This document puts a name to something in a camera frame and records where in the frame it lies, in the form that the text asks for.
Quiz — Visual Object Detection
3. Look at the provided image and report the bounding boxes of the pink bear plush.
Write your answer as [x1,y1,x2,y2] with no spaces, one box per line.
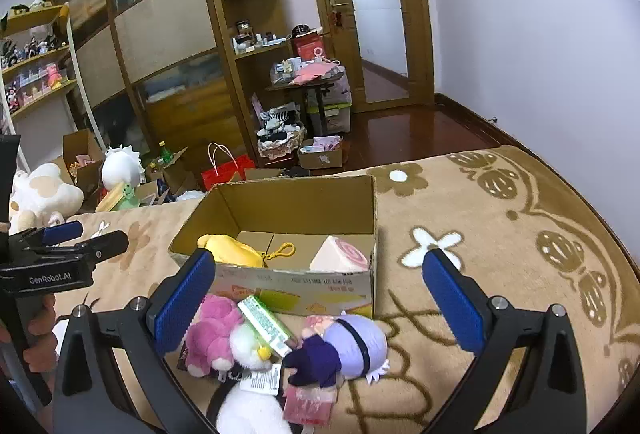
[184,294,246,377]

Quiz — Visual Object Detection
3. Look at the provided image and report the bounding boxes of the purple-haired plush doll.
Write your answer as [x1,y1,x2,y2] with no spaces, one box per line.
[282,314,390,387]

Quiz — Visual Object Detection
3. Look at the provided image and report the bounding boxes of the red paper bag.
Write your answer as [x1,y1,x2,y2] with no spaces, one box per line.
[201,143,256,192]

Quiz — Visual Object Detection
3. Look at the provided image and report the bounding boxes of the yellow plush keychain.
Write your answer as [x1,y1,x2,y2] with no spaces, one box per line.
[197,234,296,269]

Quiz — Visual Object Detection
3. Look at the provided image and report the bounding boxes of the printed cardboard box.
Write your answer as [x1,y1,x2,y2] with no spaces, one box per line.
[168,174,379,319]

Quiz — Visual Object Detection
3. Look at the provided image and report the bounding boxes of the clear storage bin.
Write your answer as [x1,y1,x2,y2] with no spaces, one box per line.
[307,88,353,135]

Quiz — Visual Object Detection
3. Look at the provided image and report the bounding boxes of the wooden door with glass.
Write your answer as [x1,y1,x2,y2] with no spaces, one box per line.
[300,0,436,107]

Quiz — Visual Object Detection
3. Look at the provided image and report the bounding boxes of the wooden wardrobe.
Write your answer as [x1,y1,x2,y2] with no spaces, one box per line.
[47,0,251,165]

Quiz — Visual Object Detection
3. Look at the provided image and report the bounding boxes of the red box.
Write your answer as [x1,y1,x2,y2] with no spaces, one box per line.
[292,31,328,62]

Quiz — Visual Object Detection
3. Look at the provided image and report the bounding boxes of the pink swirl roll plush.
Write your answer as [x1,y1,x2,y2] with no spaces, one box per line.
[309,235,371,273]

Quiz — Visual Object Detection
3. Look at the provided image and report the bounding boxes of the paper hang tag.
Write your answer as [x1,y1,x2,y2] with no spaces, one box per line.
[239,363,281,396]

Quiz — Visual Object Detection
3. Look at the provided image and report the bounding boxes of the cardboard box with bottles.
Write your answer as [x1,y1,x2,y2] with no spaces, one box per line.
[145,146,201,205]

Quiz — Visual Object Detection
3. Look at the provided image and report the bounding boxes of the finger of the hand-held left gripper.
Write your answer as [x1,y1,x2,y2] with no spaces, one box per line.
[30,230,130,261]
[10,220,84,247]

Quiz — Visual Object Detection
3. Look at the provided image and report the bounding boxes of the person's left hand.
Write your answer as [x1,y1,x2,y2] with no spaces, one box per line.
[26,294,60,396]

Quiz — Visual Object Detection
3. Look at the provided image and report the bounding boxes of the brown flower blanket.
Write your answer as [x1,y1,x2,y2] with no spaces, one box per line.
[50,145,640,434]

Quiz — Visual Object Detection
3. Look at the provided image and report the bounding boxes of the basket with zebra plush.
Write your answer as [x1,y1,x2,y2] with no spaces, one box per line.
[256,106,307,159]

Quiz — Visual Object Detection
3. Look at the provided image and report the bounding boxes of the open cardboard box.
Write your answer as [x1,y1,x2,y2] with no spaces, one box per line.
[50,130,106,199]

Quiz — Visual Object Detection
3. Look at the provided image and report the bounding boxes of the pink cloth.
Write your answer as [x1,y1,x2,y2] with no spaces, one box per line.
[282,384,337,427]

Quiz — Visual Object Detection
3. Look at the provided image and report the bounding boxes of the green packet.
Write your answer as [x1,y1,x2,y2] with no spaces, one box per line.
[237,295,296,357]

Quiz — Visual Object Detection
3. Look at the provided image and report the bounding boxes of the green frog toy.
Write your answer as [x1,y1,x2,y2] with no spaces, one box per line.
[95,181,143,213]

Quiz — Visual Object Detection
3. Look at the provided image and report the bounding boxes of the small cluttered table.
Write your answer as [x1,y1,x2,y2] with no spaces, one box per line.
[265,58,348,139]

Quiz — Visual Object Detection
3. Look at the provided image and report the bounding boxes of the white fluffy duck plush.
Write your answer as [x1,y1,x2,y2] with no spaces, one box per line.
[227,324,281,372]

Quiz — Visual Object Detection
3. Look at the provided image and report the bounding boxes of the white-haired plush head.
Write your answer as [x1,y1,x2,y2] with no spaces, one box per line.
[100,145,147,192]

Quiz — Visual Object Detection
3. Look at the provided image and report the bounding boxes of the white cow plush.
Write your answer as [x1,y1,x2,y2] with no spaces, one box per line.
[9,162,85,232]

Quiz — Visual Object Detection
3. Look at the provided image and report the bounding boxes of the white plush toy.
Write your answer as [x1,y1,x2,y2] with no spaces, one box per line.
[215,384,296,434]

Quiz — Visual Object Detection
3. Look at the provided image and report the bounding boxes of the small cardboard box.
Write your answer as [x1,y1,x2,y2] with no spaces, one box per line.
[297,137,345,171]

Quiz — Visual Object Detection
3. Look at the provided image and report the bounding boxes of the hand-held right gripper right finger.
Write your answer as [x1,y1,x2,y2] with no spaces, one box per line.
[421,248,586,434]

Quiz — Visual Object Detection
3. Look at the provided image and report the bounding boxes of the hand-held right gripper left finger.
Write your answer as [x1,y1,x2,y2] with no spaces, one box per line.
[52,248,217,434]

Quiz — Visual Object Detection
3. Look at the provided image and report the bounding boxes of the wall shelf with figurines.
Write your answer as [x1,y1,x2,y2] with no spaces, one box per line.
[0,4,81,119]

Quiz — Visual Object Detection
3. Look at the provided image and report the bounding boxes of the white curved pole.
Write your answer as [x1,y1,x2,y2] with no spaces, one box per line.
[64,11,101,145]

